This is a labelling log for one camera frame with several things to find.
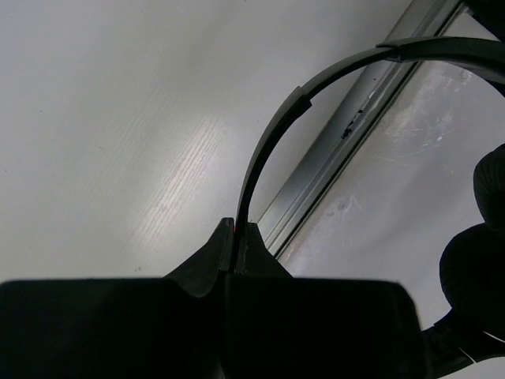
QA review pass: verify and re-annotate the black on-ear headphones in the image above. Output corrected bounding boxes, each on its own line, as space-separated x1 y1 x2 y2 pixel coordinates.
232 37 504 378

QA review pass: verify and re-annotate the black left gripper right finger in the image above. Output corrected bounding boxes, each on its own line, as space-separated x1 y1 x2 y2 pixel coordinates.
224 224 428 378

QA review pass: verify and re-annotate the aluminium front rail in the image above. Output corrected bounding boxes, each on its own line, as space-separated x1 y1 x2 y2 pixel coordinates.
259 1 465 257

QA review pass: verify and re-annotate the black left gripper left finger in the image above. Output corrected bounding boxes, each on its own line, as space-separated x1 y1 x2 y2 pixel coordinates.
1 218 234 378

